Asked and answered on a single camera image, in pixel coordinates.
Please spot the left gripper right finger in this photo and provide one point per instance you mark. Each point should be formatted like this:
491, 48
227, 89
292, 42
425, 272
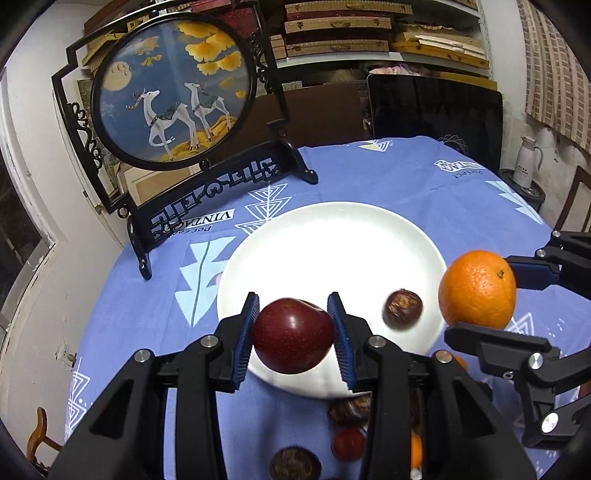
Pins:
463, 435

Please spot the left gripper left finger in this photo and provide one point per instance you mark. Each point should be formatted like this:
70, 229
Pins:
122, 435

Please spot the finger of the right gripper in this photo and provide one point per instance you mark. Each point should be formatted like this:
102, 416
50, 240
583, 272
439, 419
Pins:
539, 374
564, 261

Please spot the small orange tangerine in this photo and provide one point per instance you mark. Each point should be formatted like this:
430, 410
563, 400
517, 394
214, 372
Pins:
416, 451

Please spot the large orange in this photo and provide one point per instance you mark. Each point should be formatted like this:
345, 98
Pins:
478, 288

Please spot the dark red plum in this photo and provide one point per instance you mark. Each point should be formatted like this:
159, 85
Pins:
291, 336

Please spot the wooden chair left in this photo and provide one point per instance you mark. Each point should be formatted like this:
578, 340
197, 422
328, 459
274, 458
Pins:
37, 438

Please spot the white thermos jug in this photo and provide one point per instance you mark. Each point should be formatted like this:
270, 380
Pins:
529, 160

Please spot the dark chestnut under gripper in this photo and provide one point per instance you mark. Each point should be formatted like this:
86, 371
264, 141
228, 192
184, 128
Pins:
350, 412

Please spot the small red plum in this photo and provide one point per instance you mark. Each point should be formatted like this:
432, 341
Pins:
349, 444

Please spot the blue patterned tablecloth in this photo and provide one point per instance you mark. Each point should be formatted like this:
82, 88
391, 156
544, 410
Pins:
460, 205

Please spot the dark chestnut near edge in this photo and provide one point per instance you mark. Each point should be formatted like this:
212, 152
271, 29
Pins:
295, 463

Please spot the black chair back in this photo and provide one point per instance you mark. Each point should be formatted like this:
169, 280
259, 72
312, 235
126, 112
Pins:
468, 118

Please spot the beige checked curtain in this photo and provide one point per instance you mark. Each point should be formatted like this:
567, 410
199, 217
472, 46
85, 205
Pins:
557, 88

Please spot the white round plate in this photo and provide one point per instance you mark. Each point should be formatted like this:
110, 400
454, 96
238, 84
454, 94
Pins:
362, 252

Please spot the wooden storage shelf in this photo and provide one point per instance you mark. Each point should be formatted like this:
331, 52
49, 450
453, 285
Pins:
441, 35

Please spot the round deer art screen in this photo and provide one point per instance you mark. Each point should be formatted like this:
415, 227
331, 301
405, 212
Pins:
194, 90

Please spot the window with white frame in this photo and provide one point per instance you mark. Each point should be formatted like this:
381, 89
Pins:
23, 248

